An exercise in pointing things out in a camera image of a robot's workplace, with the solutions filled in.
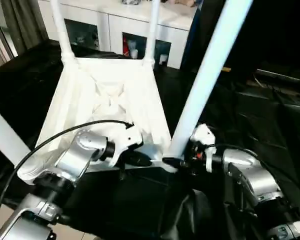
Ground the white plastic table top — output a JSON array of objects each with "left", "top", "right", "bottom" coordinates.
[{"left": 16, "top": 56, "right": 181, "bottom": 186}]

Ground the white plastic table leg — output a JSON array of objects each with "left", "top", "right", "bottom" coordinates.
[
  {"left": 166, "top": 0, "right": 255, "bottom": 161},
  {"left": 49, "top": 0, "right": 76, "bottom": 63},
  {"left": 0, "top": 101, "right": 32, "bottom": 167},
  {"left": 142, "top": 0, "right": 162, "bottom": 67}
]

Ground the black table mat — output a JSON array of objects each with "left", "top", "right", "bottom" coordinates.
[{"left": 0, "top": 39, "right": 300, "bottom": 240}]

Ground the long dark metal rod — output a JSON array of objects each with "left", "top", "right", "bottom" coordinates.
[{"left": 254, "top": 69, "right": 300, "bottom": 85}]

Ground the white cabinet with glass doors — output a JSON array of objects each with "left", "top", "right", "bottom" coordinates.
[{"left": 37, "top": 0, "right": 198, "bottom": 70}]

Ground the grey curtain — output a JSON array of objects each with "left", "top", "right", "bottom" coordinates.
[{"left": 0, "top": 0, "right": 50, "bottom": 56}]

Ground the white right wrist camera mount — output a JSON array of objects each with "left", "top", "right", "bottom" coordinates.
[{"left": 189, "top": 123, "right": 218, "bottom": 173}]

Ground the black left wrist camera cable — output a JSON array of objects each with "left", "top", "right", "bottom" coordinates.
[{"left": 0, "top": 120, "right": 135, "bottom": 226}]

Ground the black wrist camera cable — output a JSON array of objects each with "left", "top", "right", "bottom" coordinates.
[
  {"left": 211, "top": 143, "right": 300, "bottom": 196},
  {"left": 0, "top": 120, "right": 135, "bottom": 226}
]

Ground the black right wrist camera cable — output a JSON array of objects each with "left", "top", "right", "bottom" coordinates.
[{"left": 211, "top": 143, "right": 300, "bottom": 196}]

